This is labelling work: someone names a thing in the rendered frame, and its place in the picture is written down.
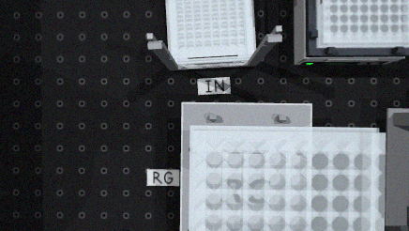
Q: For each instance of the black base plate with grid of holes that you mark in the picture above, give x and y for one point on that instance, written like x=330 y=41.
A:
x=86 y=108

